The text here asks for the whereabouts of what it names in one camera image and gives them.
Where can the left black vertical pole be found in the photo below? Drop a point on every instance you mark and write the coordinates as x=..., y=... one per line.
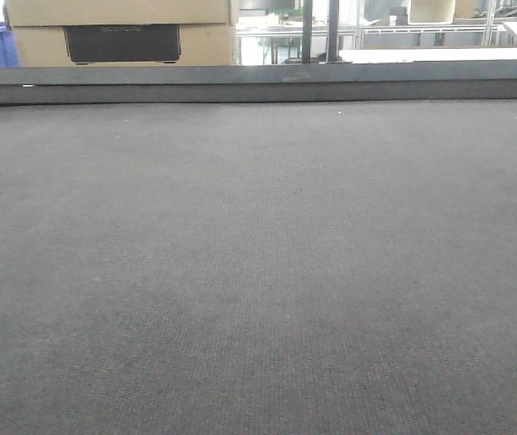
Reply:
x=307, y=12

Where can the right black vertical pole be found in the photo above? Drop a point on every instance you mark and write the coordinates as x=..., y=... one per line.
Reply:
x=333, y=13

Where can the lower cardboard box black print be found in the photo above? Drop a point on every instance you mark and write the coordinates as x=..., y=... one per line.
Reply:
x=126, y=45

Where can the dark metal table rail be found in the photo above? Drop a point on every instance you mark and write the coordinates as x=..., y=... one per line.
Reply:
x=330, y=82

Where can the white background table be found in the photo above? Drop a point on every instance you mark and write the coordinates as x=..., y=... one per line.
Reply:
x=427, y=55

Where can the dark grey table mat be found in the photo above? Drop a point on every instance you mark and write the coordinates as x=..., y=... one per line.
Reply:
x=344, y=268

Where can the white metal background rack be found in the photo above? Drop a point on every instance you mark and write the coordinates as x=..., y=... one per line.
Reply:
x=270, y=32

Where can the upper cardboard box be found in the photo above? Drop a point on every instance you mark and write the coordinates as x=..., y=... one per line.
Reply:
x=82, y=12

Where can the black vertical pole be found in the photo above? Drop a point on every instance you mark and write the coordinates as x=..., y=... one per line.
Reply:
x=333, y=13
x=307, y=12

